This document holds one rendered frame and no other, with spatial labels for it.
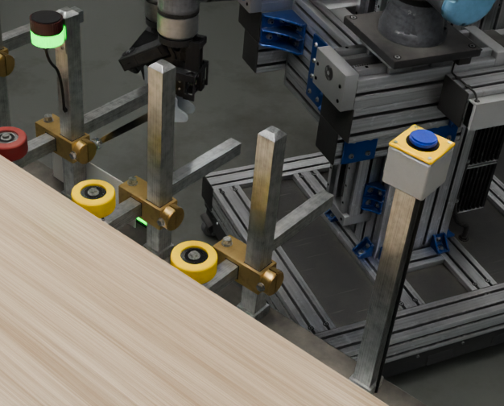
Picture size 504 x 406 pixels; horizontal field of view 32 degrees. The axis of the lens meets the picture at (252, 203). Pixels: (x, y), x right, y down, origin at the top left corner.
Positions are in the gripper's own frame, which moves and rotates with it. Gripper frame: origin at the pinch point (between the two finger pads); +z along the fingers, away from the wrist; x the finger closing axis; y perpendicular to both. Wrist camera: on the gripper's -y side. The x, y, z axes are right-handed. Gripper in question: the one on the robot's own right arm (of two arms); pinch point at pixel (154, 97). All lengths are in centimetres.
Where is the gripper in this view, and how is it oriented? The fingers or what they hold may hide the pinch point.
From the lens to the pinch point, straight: 207.0
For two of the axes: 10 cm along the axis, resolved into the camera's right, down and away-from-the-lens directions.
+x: -7.7, -4.4, 4.6
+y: 6.3, -4.4, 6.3
